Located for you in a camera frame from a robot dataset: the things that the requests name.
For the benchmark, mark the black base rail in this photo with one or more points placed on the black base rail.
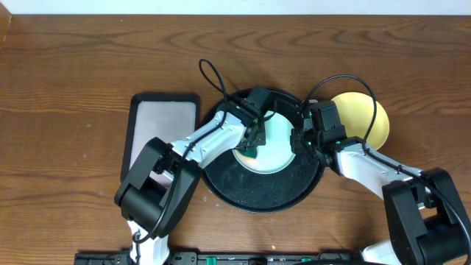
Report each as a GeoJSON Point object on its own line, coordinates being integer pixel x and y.
{"type": "Point", "coordinates": [193, 258]}

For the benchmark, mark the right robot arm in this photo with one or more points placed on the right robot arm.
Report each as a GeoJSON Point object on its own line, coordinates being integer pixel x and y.
{"type": "Point", "coordinates": [426, 218]}

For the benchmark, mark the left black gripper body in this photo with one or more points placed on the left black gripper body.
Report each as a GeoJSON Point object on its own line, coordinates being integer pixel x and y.
{"type": "Point", "coordinates": [261, 139]}

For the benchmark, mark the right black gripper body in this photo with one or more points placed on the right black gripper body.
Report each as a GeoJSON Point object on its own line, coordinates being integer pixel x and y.
{"type": "Point", "coordinates": [303, 143]}

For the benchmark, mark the green yellow sponge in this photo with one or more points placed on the green yellow sponge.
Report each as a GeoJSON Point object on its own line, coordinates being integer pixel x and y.
{"type": "Point", "coordinates": [249, 154]}

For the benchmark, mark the light green plate front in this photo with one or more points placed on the light green plate front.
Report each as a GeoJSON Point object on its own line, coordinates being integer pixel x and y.
{"type": "Point", "coordinates": [276, 154]}

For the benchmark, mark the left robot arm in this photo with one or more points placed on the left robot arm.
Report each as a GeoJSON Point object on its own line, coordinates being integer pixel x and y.
{"type": "Point", "coordinates": [159, 185]}

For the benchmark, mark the black round tray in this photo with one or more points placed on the black round tray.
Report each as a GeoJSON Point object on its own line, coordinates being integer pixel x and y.
{"type": "Point", "coordinates": [265, 193]}

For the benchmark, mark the black rectangular tray grey mat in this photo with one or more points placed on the black rectangular tray grey mat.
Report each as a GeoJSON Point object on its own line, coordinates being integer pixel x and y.
{"type": "Point", "coordinates": [167, 116]}

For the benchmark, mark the yellow round plate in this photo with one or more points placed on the yellow round plate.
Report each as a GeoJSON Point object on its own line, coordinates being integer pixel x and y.
{"type": "Point", "coordinates": [355, 112]}

